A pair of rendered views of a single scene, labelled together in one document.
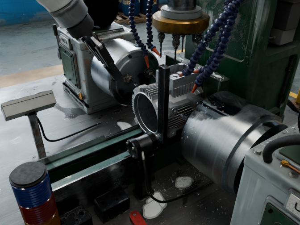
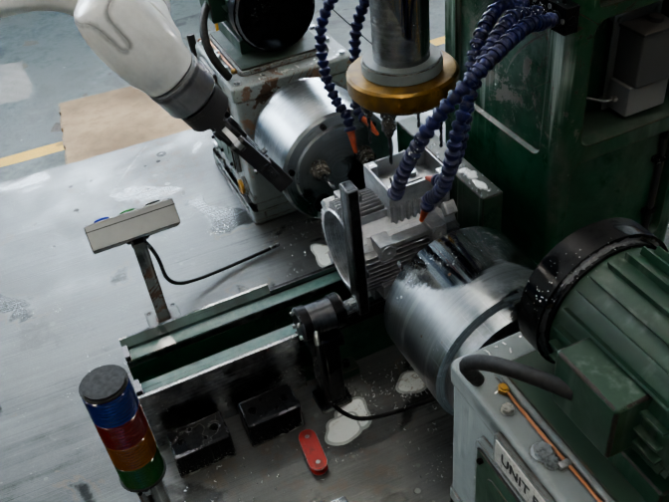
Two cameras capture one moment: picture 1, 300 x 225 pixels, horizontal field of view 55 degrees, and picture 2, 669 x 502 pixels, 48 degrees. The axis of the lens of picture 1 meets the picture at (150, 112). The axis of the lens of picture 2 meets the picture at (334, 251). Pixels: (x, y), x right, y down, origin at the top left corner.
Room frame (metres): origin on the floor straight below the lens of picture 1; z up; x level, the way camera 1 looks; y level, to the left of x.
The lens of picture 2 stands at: (-0.18, -0.25, 1.90)
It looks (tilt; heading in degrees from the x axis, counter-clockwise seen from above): 40 degrees down; 15
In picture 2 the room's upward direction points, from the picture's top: 7 degrees counter-clockwise
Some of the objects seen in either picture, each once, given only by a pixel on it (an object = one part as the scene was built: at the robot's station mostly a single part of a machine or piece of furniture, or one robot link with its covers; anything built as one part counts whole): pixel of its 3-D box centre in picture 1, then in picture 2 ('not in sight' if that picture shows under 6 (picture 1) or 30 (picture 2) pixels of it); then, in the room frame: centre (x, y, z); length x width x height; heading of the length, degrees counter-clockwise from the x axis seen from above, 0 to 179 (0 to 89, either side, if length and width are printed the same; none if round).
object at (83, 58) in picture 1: (96, 62); (276, 111); (1.40, 0.28, 0.99); 0.35 x 0.31 x 0.37; 35
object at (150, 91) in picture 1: (167, 106); (389, 232); (0.91, -0.06, 1.02); 0.20 x 0.19 x 0.19; 125
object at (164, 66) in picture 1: (162, 106); (354, 252); (0.72, -0.04, 1.12); 0.04 x 0.03 x 0.26; 125
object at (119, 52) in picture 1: (118, 68); (313, 136); (1.20, 0.14, 1.04); 0.37 x 0.25 x 0.25; 35
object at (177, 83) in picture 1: (177, 80); (406, 184); (0.93, -0.10, 1.11); 0.12 x 0.11 x 0.07; 125
